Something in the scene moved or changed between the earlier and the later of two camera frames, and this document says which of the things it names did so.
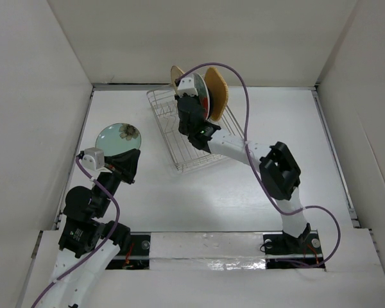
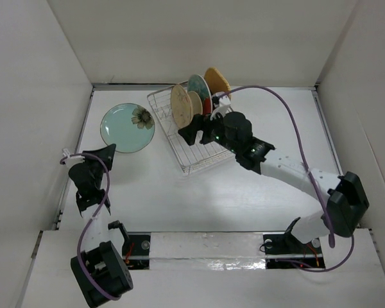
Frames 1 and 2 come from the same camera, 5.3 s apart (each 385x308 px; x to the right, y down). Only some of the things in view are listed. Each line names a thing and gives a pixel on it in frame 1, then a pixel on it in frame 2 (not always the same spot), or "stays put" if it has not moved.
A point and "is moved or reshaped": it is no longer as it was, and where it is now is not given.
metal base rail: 219,251 stays put
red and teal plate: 202,92 stays put
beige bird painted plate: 175,74 is moved or reshaped
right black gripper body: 196,97 -> 213,131
